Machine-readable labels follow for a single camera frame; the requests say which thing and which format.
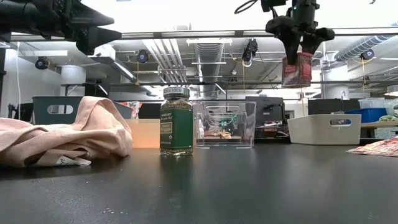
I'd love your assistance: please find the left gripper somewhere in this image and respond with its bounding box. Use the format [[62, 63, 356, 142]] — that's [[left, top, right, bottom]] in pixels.
[[30, 0, 123, 55]]

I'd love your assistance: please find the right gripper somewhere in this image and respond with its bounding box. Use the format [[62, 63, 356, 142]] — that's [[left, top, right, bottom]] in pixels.
[[266, 0, 336, 65]]

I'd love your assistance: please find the red-lidded patterned paprika tin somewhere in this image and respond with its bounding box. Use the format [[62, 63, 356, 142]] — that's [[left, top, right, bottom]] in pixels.
[[281, 52, 313, 89]]

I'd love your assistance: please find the clear plastic bin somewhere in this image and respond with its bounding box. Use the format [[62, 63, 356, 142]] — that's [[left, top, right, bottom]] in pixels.
[[192, 100, 257, 149]]

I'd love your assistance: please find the pink cloth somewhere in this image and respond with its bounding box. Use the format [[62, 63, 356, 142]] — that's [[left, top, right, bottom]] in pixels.
[[0, 95, 134, 169]]

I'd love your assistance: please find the orange foil spice packet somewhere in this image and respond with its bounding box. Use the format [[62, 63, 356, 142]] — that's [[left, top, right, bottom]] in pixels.
[[346, 136, 398, 157]]

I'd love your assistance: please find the green-label glass spice jar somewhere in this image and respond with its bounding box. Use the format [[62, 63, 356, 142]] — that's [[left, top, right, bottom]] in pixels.
[[159, 86, 194, 156]]

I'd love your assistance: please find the white ceiling ventilation unit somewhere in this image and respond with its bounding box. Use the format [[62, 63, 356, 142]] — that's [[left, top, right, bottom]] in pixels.
[[90, 43, 116, 60]]

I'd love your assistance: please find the black hanging ceiling device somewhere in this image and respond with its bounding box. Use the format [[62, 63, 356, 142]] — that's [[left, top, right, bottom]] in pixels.
[[241, 39, 259, 68]]

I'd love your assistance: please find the white concrete column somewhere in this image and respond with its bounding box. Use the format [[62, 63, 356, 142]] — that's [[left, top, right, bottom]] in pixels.
[[60, 64, 87, 97], [322, 65, 351, 100]]

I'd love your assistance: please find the black round ceiling device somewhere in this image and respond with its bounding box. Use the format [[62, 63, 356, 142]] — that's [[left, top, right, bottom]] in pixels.
[[360, 49, 376, 61], [136, 49, 150, 64], [34, 56, 50, 70]]

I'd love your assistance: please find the white plastic bin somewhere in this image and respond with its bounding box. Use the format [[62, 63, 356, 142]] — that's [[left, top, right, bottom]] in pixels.
[[287, 113, 363, 146]]

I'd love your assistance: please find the floral fabric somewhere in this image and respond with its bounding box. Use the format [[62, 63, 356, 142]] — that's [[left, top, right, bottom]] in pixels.
[[119, 101, 143, 119]]

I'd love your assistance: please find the clear storage tub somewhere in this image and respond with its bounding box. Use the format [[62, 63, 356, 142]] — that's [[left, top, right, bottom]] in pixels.
[[358, 97, 386, 110]]

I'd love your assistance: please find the dark teal plastic bin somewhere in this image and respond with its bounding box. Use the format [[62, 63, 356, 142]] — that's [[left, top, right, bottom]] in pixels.
[[32, 95, 134, 126]]

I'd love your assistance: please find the blue plastic storage bin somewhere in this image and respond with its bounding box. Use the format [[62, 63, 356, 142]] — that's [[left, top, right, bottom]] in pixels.
[[344, 107, 388, 124]]

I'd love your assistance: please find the black equipment stand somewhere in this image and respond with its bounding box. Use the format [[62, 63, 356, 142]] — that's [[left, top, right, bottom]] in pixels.
[[7, 102, 34, 122]]

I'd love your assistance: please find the wooden work table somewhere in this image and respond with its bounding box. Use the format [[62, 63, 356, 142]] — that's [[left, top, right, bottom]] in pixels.
[[360, 120, 398, 139]]

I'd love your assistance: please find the green cloth bundle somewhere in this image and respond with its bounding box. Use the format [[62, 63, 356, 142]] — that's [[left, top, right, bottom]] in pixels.
[[378, 113, 398, 123]]

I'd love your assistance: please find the orange plastic bin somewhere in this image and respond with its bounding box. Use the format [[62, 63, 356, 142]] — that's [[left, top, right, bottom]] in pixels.
[[126, 118, 161, 149]]

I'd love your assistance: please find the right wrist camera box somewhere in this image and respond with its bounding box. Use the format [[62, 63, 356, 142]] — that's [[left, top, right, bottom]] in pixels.
[[260, 0, 287, 12]]

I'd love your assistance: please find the long silver ventilation duct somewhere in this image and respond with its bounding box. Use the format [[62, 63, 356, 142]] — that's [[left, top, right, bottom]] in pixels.
[[333, 21, 398, 62]]

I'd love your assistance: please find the white wall cable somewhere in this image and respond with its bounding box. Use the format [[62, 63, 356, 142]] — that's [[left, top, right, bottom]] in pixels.
[[15, 42, 22, 121]]

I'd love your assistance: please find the horizontal overhead frame bar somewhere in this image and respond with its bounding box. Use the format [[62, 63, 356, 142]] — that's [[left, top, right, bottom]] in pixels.
[[0, 27, 398, 42]]

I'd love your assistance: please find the black vertical post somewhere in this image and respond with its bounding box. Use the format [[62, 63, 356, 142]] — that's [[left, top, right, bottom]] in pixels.
[[0, 48, 7, 110]]

